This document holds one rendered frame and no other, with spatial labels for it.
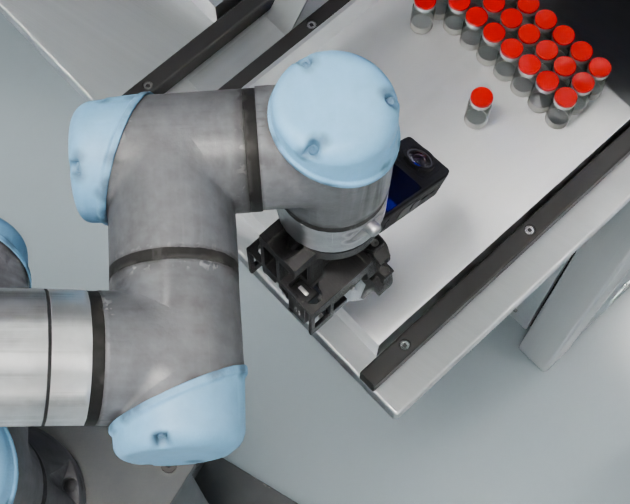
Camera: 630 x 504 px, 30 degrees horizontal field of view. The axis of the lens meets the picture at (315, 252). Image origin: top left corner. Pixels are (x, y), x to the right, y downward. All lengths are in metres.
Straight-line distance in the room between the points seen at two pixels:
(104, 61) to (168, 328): 0.55
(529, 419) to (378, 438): 0.24
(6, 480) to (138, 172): 0.32
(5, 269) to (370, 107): 0.41
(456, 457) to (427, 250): 0.89
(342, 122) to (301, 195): 0.06
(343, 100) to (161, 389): 0.19
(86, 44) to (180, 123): 0.49
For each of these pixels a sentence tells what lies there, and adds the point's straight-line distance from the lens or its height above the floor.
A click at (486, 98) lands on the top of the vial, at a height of 0.93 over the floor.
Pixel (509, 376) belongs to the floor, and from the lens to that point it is 1.96.
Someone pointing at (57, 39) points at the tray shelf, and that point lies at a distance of 1.18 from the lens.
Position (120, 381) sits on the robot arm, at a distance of 0.64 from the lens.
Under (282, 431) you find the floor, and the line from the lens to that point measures 1.92.
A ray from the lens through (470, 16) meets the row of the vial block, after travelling 1.12.
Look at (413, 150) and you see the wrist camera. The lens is 0.91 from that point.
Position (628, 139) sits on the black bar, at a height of 0.90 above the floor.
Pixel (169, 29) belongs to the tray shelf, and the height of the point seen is 0.88.
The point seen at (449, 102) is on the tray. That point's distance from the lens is 1.13.
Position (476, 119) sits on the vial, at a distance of 1.10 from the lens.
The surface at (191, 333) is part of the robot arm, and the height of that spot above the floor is 1.26.
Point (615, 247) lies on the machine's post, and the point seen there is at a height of 0.55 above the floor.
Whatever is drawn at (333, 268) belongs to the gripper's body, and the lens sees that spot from 0.86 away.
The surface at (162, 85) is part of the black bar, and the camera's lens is 1.12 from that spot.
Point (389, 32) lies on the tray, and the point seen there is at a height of 0.88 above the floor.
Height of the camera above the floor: 1.88
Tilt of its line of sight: 70 degrees down
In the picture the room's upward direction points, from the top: straight up
